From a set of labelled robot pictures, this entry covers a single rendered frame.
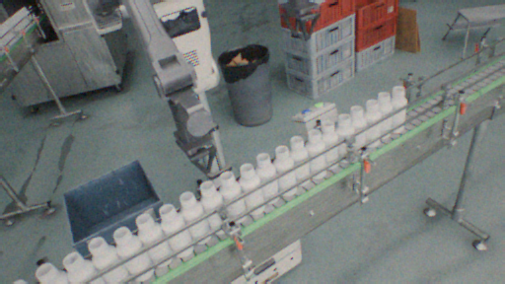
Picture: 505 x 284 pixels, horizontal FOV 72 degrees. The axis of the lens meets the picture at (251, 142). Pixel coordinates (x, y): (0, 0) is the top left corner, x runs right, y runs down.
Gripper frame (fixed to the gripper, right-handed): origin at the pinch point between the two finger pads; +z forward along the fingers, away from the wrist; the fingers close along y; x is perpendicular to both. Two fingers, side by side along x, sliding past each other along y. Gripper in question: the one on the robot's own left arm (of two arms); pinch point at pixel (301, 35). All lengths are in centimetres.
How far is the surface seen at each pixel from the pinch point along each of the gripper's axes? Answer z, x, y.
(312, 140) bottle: 24.8, 11.1, -16.8
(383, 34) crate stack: 110, -229, 172
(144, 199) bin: 66, 60, 43
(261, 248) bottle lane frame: 51, 36, -21
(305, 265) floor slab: 140, -2, 16
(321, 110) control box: 27.7, -4.1, -2.4
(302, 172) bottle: 33.4, 16.4, -18.0
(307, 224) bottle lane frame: 53, 19, -21
